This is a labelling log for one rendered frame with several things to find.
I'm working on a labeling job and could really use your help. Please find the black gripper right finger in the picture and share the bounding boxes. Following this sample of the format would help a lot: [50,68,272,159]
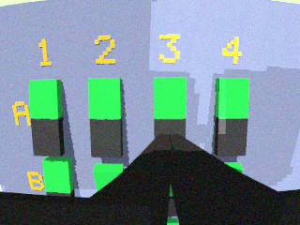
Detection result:
[170,134,300,225]

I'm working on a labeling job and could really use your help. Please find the light blue switch panel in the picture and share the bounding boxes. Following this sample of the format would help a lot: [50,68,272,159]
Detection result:
[0,0,300,198]

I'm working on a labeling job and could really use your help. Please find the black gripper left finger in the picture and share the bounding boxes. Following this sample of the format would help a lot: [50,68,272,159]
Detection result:
[0,134,173,225]

